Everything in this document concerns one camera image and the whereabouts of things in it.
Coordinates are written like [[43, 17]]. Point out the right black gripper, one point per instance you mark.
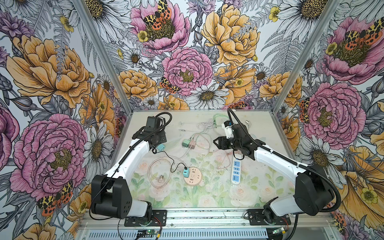
[[222, 142]]

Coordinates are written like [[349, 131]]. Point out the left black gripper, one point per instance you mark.
[[163, 140]]

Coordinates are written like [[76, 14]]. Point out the teal charger with white cable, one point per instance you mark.
[[160, 147]]

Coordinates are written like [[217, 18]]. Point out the round pink power socket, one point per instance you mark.
[[195, 177]]

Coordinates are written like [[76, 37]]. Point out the teal charger with black cable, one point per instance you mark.
[[186, 172]]

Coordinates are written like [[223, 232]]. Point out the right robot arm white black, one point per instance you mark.
[[314, 192]]

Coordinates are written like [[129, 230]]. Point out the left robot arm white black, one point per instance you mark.
[[111, 196]]

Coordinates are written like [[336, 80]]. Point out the white blue power strip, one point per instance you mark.
[[236, 172]]

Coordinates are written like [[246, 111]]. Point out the green charger adapter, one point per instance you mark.
[[186, 143]]

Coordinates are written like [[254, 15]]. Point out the pink charger adapter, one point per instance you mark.
[[192, 144]]

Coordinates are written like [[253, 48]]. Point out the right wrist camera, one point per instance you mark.
[[227, 127]]

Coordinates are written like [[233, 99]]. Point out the aluminium front rail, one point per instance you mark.
[[203, 218]]

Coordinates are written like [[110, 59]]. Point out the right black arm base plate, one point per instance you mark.
[[263, 217]]

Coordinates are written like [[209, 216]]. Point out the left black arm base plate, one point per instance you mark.
[[157, 218]]

